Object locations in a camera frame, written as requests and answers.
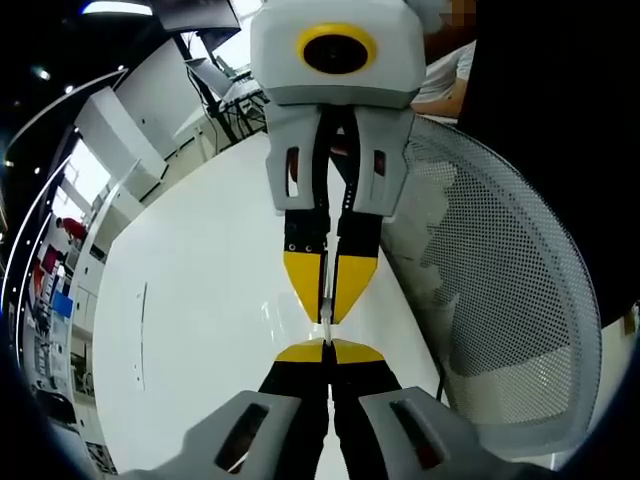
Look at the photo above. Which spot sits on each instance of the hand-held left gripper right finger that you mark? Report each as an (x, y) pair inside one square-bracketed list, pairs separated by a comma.
[(400, 435)]

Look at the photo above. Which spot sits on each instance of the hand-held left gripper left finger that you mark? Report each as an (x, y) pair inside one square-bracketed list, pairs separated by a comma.
[(280, 425)]

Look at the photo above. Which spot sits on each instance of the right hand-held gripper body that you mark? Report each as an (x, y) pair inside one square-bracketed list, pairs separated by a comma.
[(280, 45)]

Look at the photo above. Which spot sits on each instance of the clear food packaging bag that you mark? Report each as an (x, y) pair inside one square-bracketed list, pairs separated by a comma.
[(326, 322)]

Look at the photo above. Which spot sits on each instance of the black tripod stand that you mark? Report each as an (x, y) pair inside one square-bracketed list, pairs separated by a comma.
[(220, 100)]

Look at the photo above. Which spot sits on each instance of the dark monitor screen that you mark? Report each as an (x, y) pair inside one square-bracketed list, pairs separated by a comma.
[(200, 15)]

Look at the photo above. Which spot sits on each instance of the white square pillar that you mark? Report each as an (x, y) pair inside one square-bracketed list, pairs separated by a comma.
[(120, 145)]

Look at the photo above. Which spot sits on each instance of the blue box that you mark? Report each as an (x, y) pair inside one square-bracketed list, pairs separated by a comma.
[(63, 306)]

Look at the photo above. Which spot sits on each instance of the person's dark clothing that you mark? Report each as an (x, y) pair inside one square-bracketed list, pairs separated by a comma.
[(550, 100)]

